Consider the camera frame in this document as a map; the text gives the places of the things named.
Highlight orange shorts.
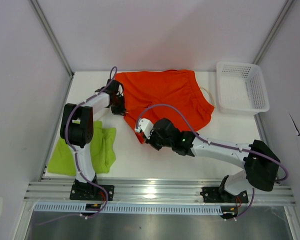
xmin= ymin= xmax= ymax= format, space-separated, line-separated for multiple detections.
xmin=115 ymin=69 xmax=215 ymax=131

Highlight lime green shorts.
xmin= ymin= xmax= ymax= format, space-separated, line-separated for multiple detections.
xmin=47 ymin=121 xmax=116 ymax=176

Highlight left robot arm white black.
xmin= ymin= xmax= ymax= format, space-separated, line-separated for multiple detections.
xmin=60 ymin=79 xmax=127 ymax=200

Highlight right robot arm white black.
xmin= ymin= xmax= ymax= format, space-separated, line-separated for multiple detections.
xmin=137 ymin=118 xmax=280 ymax=202

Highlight white plastic perforated basket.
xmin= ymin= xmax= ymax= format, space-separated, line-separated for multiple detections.
xmin=216 ymin=61 xmax=270 ymax=116

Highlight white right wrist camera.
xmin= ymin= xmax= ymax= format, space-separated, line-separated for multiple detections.
xmin=134 ymin=118 xmax=154 ymax=139

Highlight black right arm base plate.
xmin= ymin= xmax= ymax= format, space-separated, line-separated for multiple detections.
xmin=200 ymin=186 xmax=249 ymax=204

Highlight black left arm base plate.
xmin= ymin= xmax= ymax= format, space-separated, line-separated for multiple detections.
xmin=69 ymin=179 xmax=115 ymax=201

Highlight left corner aluminium post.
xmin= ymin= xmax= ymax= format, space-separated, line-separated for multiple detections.
xmin=28 ymin=0 xmax=74 ymax=78

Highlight corner aluminium post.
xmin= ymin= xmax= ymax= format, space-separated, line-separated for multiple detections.
xmin=252 ymin=0 xmax=297 ymax=65
xmin=28 ymin=0 xmax=74 ymax=78

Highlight aluminium frame rail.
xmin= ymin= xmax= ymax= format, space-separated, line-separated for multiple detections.
xmin=24 ymin=178 xmax=296 ymax=206

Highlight white slotted cable duct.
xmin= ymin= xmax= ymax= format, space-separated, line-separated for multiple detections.
xmin=34 ymin=202 xmax=223 ymax=216

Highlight right corner aluminium post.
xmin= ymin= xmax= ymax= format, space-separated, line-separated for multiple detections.
xmin=252 ymin=0 xmax=297 ymax=65

